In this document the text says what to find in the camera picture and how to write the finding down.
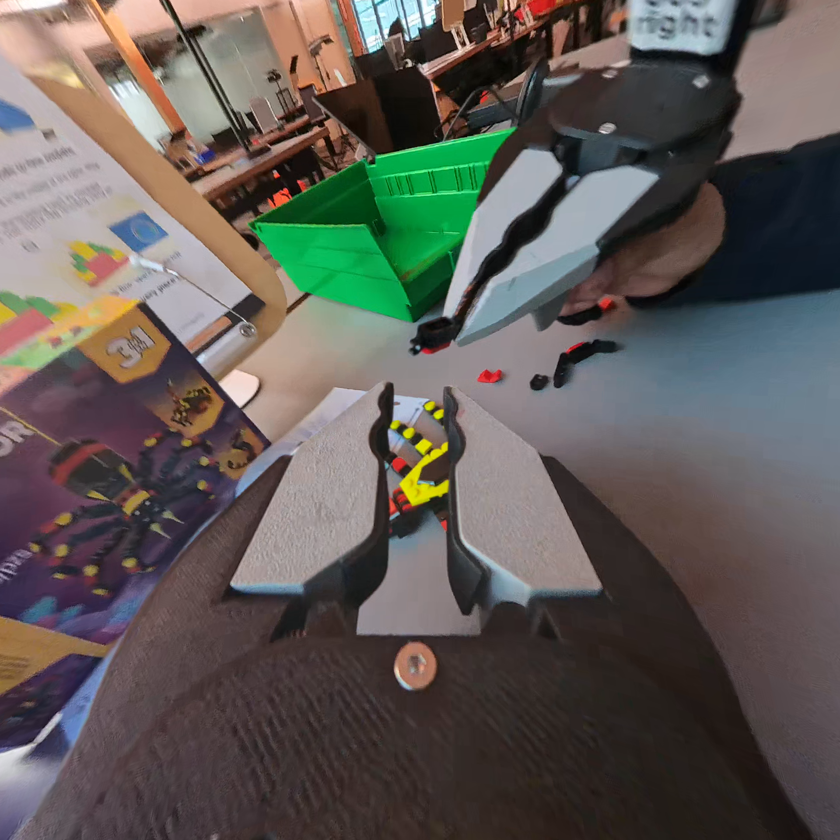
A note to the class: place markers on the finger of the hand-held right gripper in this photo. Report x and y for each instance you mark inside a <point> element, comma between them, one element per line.
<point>505,210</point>
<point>558,256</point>

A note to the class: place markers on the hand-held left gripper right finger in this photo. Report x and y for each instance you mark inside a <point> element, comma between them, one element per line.
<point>518,518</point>

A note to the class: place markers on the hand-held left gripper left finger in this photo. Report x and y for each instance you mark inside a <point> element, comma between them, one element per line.
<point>315,512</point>

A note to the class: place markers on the black and yellow lego model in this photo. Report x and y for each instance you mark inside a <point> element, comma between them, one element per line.
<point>420,485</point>

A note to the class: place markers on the black lego piece red underside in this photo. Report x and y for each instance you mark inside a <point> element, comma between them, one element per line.
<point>436,331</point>

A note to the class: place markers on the person's right forearm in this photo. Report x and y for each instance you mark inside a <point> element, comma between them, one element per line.
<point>774,223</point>

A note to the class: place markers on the black lego limb red joint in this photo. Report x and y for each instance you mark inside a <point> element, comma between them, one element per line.
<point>564,367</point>

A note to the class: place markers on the small black lego piece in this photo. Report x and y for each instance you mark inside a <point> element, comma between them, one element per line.
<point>538,382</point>

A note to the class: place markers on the lego set box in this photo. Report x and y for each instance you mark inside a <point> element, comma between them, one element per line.
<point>98,459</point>

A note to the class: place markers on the person's right hand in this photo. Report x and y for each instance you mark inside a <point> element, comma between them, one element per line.
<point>656,262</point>

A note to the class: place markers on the black chair back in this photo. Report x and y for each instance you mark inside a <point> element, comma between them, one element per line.
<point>387,111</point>

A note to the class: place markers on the green plastic bin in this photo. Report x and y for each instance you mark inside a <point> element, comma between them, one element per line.
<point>328,262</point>

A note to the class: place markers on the wooden work table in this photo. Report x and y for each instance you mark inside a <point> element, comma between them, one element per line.
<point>262,157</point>

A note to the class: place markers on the black metal pole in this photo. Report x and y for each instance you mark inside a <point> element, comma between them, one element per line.
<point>210,79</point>

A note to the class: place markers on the cardboard framed sign board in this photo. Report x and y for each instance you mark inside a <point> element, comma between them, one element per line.
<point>79,197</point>

